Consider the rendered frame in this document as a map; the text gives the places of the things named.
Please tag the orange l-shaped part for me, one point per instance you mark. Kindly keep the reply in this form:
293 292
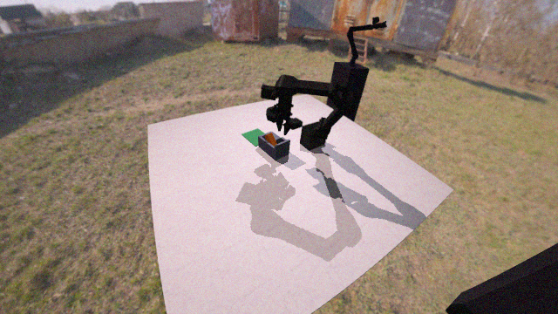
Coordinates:
270 138

